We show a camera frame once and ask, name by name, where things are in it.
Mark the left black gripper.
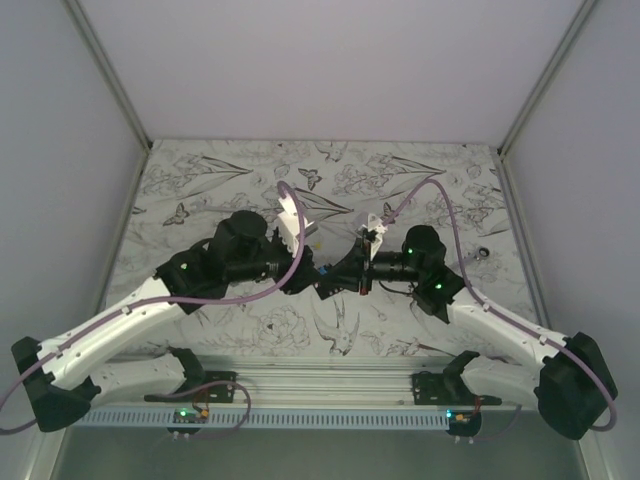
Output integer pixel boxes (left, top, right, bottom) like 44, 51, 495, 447
227, 229, 323, 295

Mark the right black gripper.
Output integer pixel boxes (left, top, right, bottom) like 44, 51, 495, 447
322, 236, 423, 295

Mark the black fuse box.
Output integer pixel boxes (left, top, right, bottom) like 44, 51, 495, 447
314, 277, 344, 300

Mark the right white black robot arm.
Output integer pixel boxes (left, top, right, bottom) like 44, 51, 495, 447
315, 225, 618, 440

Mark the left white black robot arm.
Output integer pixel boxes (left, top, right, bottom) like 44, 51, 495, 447
11, 210, 316, 433

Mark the floral patterned mat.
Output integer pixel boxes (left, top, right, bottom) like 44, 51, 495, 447
106, 139, 536, 357

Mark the silver ratchet wrench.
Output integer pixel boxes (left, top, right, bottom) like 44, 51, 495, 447
463, 246, 491, 263

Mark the right controller board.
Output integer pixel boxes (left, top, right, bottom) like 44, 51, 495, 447
446, 410, 482, 444

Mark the controller board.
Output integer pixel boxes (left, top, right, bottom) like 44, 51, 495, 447
446, 410, 482, 444
167, 407, 209, 440

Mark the left controller board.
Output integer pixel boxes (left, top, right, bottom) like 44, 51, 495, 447
167, 407, 209, 440

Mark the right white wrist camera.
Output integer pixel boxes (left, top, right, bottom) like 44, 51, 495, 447
353, 212, 388, 242

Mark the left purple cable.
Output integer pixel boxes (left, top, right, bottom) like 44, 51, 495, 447
0, 180, 316, 441

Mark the purple cable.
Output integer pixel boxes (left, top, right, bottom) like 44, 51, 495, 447
0, 180, 316, 441
382, 178, 617, 444

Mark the aluminium rail base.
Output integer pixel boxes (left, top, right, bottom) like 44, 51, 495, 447
47, 355, 596, 412

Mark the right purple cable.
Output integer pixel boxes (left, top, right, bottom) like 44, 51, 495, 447
382, 178, 617, 444

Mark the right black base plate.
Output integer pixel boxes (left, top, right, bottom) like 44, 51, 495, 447
411, 371, 502, 406

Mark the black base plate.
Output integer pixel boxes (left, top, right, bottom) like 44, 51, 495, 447
144, 370, 237, 404
411, 371, 502, 406

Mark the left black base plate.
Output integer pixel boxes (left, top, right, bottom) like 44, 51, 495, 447
144, 370, 237, 404

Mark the white slotted cable duct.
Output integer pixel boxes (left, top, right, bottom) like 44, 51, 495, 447
75, 407, 448, 431

